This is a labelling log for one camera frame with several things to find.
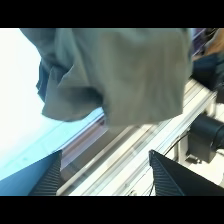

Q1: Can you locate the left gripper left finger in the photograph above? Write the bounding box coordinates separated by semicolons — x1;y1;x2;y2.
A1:
0;149;63;197

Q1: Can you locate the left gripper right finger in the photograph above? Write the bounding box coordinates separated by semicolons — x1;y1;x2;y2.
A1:
148;149;224;197

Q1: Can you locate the grey-brown shirt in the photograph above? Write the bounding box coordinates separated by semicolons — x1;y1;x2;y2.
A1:
19;27;194;127

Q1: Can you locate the rust brown garment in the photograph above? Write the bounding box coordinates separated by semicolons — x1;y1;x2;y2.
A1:
203;27;224;58

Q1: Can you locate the black cable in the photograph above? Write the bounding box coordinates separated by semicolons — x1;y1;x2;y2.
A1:
164;132;192;156

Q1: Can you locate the silver frame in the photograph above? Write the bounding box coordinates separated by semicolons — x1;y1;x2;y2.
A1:
56;78;224;197

